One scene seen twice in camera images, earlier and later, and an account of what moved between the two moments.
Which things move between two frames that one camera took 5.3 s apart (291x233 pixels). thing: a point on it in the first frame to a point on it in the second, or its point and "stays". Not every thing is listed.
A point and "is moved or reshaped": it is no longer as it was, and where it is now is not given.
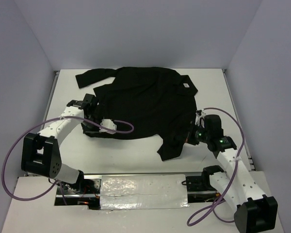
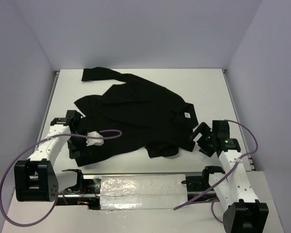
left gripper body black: x=88 y=127 to x=74 y=143
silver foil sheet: x=133 y=191 stays
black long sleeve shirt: x=143 y=102 is moved or reshaped
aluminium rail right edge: x=239 y=123 stays
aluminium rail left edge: x=56 y=75 stays
